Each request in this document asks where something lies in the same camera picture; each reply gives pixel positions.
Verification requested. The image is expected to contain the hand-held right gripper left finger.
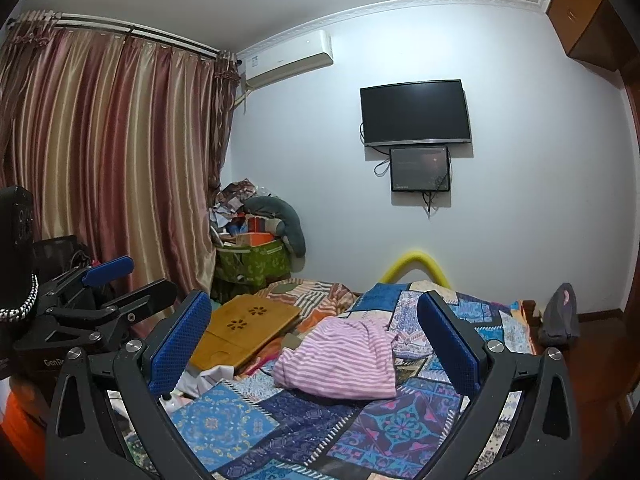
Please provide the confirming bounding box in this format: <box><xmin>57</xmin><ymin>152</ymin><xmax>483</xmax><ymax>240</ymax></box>
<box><xmin>45</xmin><ymin>289</ymin><xmax>216</xmax><ymax>480</ymax></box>

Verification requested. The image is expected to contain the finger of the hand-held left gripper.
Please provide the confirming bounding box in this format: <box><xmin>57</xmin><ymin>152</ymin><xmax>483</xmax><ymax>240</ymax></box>
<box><xmin>39</xmin><ymin>256</ymin><xmax>136</xmax><ymax>312</ymax></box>
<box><xmin>54</xmin><ymin>279</ymin><xmax>178</xmax><ymax>347</ymax></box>

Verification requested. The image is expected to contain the pink and beige curtain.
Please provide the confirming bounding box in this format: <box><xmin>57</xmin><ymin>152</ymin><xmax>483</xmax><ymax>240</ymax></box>
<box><xmin>0</xmin><ymin>9</ymin><xmax>241</xmax><ymax>306</ymax></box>

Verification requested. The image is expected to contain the curtain rod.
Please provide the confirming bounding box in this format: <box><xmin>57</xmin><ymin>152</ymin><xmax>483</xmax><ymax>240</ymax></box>
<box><xmin>10</xmin><ymin>10</ymin><xmax>223</xmax><ymax>56</ymax></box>

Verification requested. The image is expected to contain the grey backpack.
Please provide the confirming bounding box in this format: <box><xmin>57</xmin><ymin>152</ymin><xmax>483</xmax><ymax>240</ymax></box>
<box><xmin>540</xmin><ymin>282</ymin><xmax>581</xmax><ymax>347</ymax></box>

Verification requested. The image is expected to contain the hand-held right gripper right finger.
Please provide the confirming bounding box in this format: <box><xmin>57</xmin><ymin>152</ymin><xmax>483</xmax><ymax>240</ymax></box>
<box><xmin>416</xmin><ymin>290</ymin><xmax>583</xmax><ymax>480</ymax></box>

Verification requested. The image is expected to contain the small black wall monitor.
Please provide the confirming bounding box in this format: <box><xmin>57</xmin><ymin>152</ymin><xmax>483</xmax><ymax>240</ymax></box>
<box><xmin>390</xmin><ymin>145</ymin><xmax>452</xmax><ymax>193</ymax></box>

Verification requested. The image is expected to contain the wooden lap desk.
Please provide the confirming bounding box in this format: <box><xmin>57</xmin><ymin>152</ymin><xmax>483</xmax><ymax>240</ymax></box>
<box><xmin>187</xmin><ymin>295</ymin><xmax>302</xmax><ymax>376</ymax></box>

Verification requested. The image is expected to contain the pink white striped towel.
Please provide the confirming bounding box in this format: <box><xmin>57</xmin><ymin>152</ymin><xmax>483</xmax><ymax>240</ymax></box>
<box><xmin>272</xmin><ymin>317</ymin><xmax>399</xmax><ymax>401</ymax></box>

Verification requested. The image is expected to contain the blue patchwork quilt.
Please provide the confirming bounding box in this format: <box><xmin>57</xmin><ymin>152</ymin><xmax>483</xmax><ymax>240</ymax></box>
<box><xmin>120</xmin><ymin>280</ymin><xmax>531</xmax><ymax>480</ymax></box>

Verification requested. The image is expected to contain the white air conditioner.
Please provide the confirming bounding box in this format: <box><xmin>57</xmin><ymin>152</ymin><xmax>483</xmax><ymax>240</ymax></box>
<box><xmin>241</xmin><ymin>29</ymin><xmax>334</xmax><ymax>92</ymax></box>

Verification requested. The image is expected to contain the person's left forearm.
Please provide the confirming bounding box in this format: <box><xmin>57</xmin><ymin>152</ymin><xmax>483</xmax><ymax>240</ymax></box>
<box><xmin>0</xmin><ymin>387</ymin><xmax>51</xmax><ymax>480</ymax></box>

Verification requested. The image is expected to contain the orange box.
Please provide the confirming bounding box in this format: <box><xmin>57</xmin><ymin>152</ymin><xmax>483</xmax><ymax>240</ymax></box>
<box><xmin>235</xmin><ymin>217</ymin><xmax>278</xmax><ymax>248</ymax></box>

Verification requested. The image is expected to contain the white cloth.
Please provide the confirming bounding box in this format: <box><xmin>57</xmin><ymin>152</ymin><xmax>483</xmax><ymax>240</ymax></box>
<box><xmin>175</xmin><ymin>364</ymin><xmax>236</xmax><ymax>398</ymax></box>

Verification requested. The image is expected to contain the yellow foam tube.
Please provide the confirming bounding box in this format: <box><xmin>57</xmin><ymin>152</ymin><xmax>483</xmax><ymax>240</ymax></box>
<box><xmin>381</xmin><ymin>249</ymin><xmax>450</xmax><ymax>288</ymax></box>

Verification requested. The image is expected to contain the orange striped bedsheet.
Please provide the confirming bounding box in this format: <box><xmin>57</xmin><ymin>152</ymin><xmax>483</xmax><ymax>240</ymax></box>
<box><xmin>255</xmin><ymin>279</ymin><xmax>361</xmax><ymax>333</ymax></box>

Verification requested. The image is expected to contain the wooden wardrobe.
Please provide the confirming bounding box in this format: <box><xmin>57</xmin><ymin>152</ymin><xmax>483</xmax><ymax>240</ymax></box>
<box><xmin>545</xmin><ymin>0</ymin><xmax>640</xmax><ymax>411</ymax></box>

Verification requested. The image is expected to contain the wooden bed frame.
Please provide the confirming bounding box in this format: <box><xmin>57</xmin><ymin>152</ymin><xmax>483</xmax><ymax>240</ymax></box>
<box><xmin>517</xmin><ymin>300</ymin><xmax>546</xmax><ymax>356</ymax></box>

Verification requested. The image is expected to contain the black wall television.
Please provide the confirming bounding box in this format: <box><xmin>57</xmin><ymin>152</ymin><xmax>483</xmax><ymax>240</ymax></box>
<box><xmin>360</xmin><ymin>79</ymin><xmax>473</xmax><ymax>148</ymax></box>

